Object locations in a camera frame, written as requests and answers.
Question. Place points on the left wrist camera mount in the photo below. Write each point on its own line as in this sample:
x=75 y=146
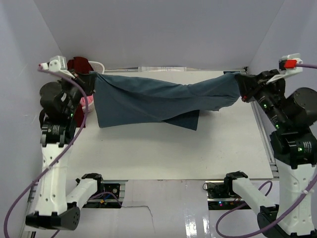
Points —
x=57 y=66

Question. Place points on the dark label sticker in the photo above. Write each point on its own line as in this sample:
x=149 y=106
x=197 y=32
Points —
x=231 y=72

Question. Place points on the pink t shirt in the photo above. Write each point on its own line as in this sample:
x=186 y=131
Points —
x=90 y=100

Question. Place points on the white plastic laundry basket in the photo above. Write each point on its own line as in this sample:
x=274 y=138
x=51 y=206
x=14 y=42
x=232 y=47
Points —
x=97 y=67

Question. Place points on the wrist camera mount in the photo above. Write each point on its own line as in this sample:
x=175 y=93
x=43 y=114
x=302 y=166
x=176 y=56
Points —
x=57 y=66
x=287 y=67

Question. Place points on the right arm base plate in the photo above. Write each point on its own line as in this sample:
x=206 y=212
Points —
x=219 y=198

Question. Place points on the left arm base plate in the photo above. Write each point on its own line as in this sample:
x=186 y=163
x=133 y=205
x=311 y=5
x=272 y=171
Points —
x=111 y=196

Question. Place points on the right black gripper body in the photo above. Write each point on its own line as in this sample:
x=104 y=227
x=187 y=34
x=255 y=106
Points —
x=268 y=93

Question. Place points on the paper sheet at back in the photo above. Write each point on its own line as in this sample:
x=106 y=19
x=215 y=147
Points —
x=161 y=69

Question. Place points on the dark red t shirt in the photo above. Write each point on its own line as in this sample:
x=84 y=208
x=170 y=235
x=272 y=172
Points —
x=80 y=65

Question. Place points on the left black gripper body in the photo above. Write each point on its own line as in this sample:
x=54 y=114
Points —
x=75 y=94

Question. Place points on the teal blue t shirt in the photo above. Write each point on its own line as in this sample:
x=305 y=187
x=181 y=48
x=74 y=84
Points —
x=121 y=100

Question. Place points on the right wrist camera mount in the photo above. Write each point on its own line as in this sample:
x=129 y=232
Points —
x=287 y=67

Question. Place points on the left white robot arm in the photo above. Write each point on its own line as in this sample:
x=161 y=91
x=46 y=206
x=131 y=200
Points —
x=56 y=210

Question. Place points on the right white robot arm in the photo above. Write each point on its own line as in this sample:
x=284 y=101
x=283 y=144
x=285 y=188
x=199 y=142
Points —
x=295 y=151

